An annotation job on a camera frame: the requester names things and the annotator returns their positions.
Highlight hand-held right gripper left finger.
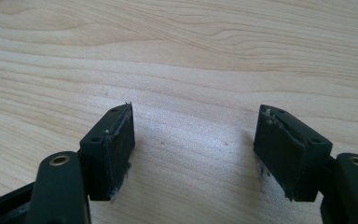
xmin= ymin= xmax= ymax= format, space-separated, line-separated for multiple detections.
xmin=78 ymin=102 xmax=136 ymax=203

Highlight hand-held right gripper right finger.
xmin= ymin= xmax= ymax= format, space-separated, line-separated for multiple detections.
xmin=253 ymin=104 xmax=334 ymax=203

